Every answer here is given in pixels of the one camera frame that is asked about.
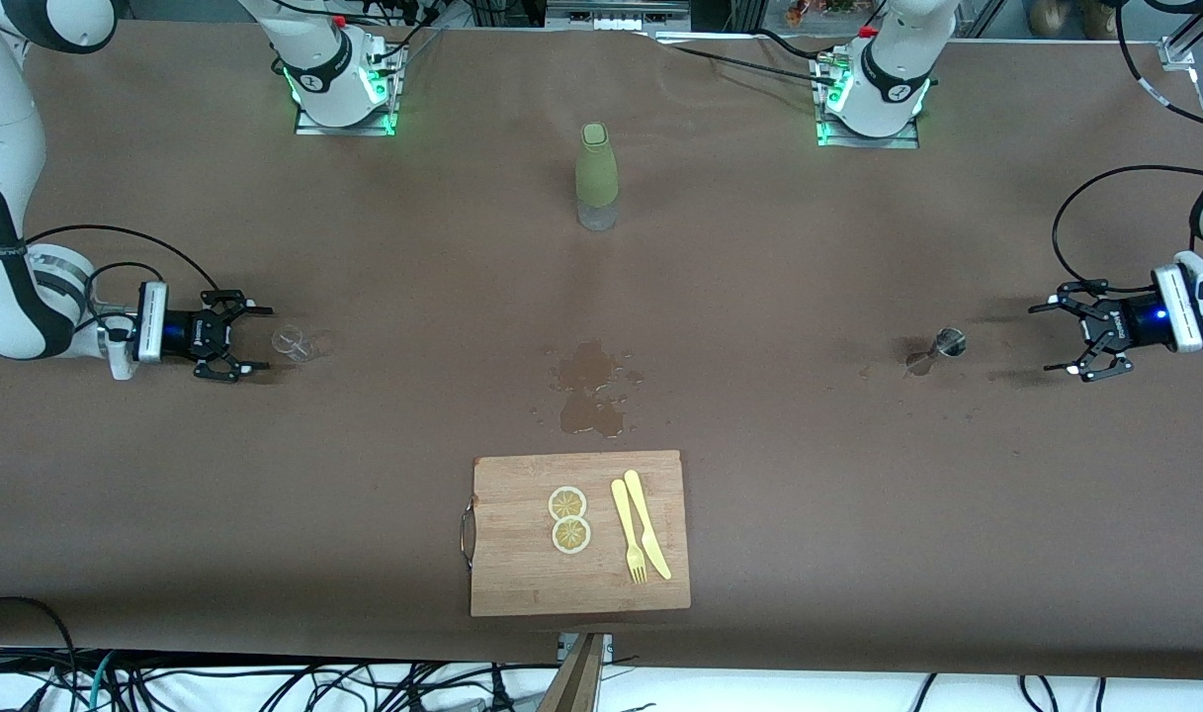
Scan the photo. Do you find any clear glass measuring cup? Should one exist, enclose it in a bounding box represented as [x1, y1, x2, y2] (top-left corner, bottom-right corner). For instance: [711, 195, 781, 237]
[270, 324, 317, 363]

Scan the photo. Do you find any steel cone jigger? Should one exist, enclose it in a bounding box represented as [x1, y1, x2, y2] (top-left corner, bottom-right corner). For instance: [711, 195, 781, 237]
[904, 327, 968, 378]

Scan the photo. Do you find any brown table cover sheet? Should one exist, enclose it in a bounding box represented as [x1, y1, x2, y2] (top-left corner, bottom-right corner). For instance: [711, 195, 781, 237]
[0, 18, 1203, 681]

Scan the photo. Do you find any wooden cutting board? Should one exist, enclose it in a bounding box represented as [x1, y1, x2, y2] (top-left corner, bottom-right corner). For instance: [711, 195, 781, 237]
[460, 450, 692, 618]

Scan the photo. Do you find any spilled liquid puddle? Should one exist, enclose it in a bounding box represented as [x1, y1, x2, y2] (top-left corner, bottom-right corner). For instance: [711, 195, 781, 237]
[532, 339, 646, 439]

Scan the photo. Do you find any green sleeved glass bottle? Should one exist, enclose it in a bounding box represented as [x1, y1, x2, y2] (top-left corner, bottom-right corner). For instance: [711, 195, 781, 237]
[575, 122, 620, 232]

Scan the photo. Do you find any yellow plastic fork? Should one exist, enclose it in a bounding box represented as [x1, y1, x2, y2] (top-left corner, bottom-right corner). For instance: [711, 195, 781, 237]
[611, 479, 648, 585]

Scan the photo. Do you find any yellow plastic knife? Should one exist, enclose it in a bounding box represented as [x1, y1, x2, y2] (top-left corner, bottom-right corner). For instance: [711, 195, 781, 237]
[624, 469, 673, 581]

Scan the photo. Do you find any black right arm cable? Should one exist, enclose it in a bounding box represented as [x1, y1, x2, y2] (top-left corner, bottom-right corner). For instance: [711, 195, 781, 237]
[23, 224, 222, 332]

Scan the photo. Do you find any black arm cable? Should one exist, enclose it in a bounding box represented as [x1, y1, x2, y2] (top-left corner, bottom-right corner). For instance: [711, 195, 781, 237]
[23, 224, 222, 332]
[1053, 0, 1203, 295]

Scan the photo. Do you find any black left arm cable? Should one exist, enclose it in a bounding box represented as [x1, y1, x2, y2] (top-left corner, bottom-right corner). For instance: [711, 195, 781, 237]
[1053, 0, 1203, 295]

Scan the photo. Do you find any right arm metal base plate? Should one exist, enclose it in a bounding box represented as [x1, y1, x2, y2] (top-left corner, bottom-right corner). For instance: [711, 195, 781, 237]
[295, 40, 399, 136]

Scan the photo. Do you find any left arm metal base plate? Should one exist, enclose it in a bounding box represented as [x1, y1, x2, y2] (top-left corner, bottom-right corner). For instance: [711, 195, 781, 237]
[816, 54, 920, 149]

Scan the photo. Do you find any thick black cable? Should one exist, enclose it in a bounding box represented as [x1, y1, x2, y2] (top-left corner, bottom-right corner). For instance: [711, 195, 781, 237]
[0, 596, 80, 712]

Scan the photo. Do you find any teal cable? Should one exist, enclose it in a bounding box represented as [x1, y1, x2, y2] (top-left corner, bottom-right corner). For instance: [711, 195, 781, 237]
[85, 651, 118, 712]

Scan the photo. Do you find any black power cable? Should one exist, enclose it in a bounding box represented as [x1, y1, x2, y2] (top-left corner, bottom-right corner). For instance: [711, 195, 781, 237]
[650, 30, 839, 90]

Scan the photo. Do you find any wooden post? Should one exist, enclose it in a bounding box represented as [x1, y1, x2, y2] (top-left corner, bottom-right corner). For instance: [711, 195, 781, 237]
[537, 633, 607, 712]

